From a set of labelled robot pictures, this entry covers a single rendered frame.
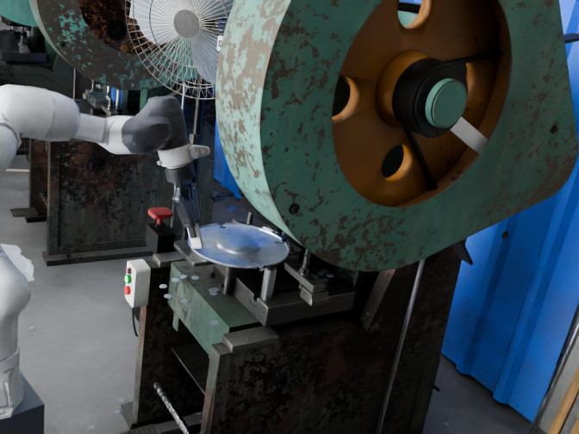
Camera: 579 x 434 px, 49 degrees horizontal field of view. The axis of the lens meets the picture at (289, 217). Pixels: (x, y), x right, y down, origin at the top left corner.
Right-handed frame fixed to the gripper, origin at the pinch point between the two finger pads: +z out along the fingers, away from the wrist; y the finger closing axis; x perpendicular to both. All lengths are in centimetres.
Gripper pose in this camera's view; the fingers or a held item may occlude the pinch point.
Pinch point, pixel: (195, 236)
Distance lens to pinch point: 175.6
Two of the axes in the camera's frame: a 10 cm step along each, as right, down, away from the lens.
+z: 1.7, 9.3, 3.2
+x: 9.7, -1.0, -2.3
